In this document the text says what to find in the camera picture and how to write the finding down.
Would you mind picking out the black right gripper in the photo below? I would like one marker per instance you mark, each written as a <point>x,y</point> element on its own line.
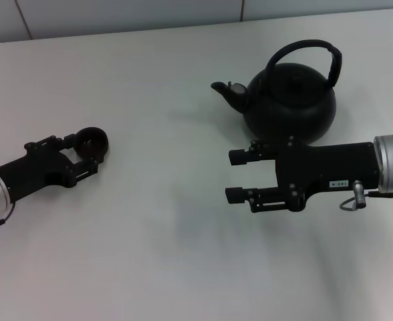
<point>323,167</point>

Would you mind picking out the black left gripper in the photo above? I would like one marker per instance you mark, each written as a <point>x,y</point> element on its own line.
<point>39,170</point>

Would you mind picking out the small black teacup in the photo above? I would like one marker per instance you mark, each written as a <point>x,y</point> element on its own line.
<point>100,150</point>

